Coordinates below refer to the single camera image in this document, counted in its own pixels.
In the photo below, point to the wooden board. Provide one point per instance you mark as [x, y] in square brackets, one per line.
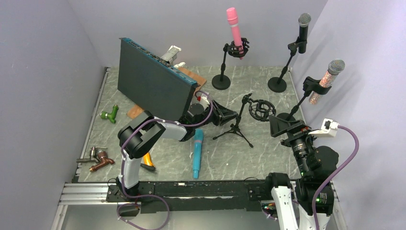
[137, 110]

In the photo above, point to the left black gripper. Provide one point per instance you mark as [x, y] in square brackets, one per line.
[222, 115]

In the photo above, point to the green valve fitting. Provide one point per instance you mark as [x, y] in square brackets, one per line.
[110, 116]

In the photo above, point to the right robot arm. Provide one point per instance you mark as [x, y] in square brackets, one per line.
[308, 204]

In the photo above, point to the black microphone silver grille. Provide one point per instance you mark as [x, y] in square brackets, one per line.
[304, 21]

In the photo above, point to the dark grey rack unit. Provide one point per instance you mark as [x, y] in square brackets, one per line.
[152, 83]

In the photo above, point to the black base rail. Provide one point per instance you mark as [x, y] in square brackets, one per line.
[196, 195]

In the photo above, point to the small black hammer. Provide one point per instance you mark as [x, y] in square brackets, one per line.
[150, 168]

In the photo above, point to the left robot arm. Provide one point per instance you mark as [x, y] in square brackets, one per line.
[138, 137]

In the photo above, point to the blue microphone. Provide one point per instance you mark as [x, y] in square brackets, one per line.
[197, 151]

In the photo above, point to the round-base stand with shock mount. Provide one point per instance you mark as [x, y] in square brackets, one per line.
[221, 81]

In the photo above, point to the silver white bracket stand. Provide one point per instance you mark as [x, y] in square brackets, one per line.
[170, 56]

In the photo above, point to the pink microphone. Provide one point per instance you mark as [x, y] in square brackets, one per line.
[237, 45]

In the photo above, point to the glitter microphone silver grille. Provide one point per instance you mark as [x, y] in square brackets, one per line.
[335, 67]

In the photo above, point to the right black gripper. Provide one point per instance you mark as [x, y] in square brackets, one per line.
[278, 126]

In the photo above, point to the orange utility knife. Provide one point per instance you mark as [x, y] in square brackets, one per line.
[147, 160]

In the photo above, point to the black tripod shock-mount stand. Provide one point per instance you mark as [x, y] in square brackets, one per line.
[259, 109]

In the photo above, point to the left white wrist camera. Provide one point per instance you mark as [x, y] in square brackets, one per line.
[202, 97]

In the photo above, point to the round-base stand black mic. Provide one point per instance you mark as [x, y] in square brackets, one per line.
[277, 84]

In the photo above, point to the round-base stand glitter mic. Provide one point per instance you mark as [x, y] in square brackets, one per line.
[309, 85]

